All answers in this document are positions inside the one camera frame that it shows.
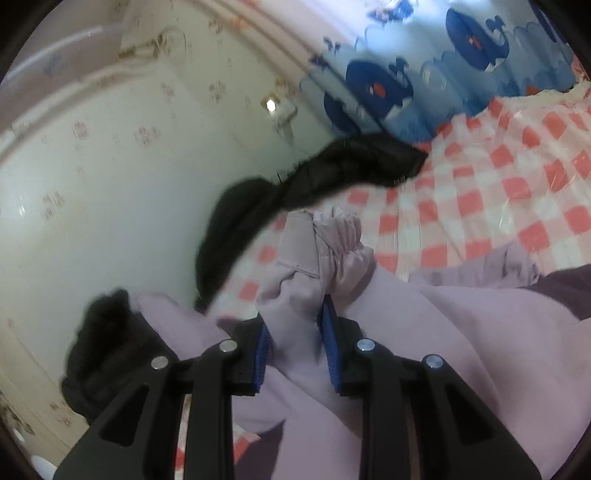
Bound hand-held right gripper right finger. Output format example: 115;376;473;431
318;295;543;480

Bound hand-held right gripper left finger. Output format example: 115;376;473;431
54;319;273;480

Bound lilac and purple jacket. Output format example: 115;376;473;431
134;208;591;480

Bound black cloth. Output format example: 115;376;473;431
62;288;178;428

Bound black fuzzy garment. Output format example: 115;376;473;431
194;136;428;315

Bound pink checkered bed sheet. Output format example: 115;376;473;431
182;88;591;480

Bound whale print curtain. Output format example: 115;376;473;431
300;0;578;144

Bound white wall socket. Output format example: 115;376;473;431
263;95;298;139

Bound wall hook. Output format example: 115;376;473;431
119;27;182;62

